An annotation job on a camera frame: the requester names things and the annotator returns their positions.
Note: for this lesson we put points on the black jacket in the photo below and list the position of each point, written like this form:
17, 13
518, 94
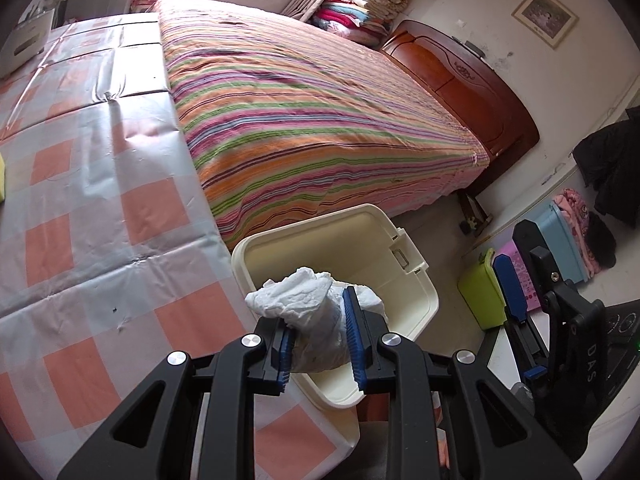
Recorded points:
615, 160

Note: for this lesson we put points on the brown wooden headboard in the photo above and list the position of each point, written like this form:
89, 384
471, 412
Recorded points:
475, 95

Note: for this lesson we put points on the green plastic box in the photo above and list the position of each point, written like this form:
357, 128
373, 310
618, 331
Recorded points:
480, 290

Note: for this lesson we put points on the pink box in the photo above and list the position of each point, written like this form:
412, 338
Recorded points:
147, 1

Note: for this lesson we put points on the framed wall picture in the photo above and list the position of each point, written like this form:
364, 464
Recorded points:
545, 17

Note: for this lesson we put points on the light blue storage box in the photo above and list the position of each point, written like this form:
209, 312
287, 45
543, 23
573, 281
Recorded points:
557, 237

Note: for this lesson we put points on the dark cloth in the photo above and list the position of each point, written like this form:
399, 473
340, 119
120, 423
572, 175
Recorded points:
602, 240

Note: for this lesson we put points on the stack of folded quilts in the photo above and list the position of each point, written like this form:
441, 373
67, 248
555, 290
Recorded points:
365, 5

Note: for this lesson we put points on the orange checked tablecloth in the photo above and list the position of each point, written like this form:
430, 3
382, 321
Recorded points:
100, 210

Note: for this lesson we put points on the pink toy keyboard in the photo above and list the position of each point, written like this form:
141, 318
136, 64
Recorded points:
532, 296

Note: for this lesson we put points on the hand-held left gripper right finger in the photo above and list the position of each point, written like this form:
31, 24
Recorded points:
352, 335

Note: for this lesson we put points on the white tissue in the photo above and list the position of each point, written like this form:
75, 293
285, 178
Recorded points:
315, 320

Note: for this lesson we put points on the pink patterned cloth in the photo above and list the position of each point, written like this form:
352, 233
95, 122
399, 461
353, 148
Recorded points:
577, 210

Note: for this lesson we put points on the striped bed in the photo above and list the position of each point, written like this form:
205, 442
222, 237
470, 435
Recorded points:
300, 110

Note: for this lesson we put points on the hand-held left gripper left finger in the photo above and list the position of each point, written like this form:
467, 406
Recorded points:
285, 350

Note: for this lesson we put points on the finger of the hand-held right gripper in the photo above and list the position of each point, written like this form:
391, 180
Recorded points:
512, 290
535, 255

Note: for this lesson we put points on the yellow sponge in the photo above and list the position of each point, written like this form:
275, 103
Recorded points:
2, 177

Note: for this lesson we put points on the cream plastic bin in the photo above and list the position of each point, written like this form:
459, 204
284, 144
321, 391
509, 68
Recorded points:
350, 245

